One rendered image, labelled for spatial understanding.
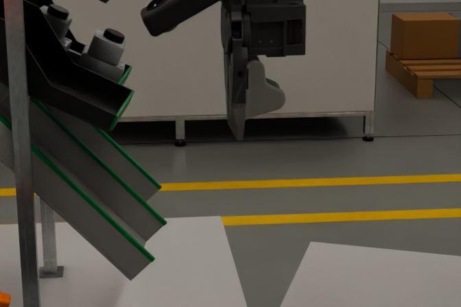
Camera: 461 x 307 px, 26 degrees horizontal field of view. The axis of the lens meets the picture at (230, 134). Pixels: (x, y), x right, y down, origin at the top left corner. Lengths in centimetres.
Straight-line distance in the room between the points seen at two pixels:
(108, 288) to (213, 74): 359
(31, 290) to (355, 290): 54
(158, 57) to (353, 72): 101
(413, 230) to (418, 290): 257
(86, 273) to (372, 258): 48
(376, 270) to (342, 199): 282
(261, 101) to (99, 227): 33
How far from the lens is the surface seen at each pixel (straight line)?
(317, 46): 515
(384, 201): 447
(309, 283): 160
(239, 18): 102
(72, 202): 128
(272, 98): 106
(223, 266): 165
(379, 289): 159
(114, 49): 142
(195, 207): 434
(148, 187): 155
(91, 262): 168
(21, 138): 123
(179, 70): 509
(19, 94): 122
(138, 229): 141
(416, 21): 665
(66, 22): 142
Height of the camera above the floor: 153
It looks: 16 degrees down
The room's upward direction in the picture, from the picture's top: straight up
